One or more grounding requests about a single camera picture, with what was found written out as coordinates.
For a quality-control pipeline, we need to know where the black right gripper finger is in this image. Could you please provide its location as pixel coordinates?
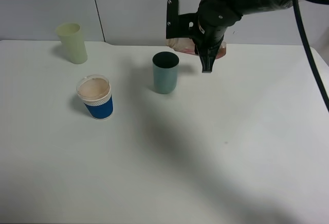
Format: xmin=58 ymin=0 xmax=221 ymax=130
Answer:
xmin=197 ymin=46 xmax=218 ymax=73

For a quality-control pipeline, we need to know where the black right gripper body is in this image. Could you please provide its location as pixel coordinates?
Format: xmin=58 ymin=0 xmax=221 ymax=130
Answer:
xmin=191 ymin=18 xmax=227 ymax=54

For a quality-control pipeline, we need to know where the clear bottle pink label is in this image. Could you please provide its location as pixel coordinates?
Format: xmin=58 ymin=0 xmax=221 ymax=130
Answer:
xmin=166 ymin=38 xmax=227 ymax=59

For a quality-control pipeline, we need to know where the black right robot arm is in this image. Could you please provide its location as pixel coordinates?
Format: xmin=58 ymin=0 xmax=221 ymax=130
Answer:
xmin=195 ymin=0 xmax=293 ymax=73

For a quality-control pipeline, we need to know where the teal plastic cup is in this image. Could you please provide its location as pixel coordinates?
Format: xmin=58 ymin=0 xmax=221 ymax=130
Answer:
xmin=152 ymin=51 xmax=179 ymax=94

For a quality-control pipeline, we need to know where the blue sleeved paper cup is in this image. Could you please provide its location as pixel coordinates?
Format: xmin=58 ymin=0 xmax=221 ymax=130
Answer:
xmin=76 ymin=74 xmax=114 ymax=120

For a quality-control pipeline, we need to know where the pale green plastic cup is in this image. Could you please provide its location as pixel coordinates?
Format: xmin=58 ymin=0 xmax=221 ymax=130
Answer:
xmin=56 ymin=23 xmax=88 ymax=64

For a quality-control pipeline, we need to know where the black camera cable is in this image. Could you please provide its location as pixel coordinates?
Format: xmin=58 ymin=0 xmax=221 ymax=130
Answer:
xmin=284 ymin=0 xmax=329 ymax=113

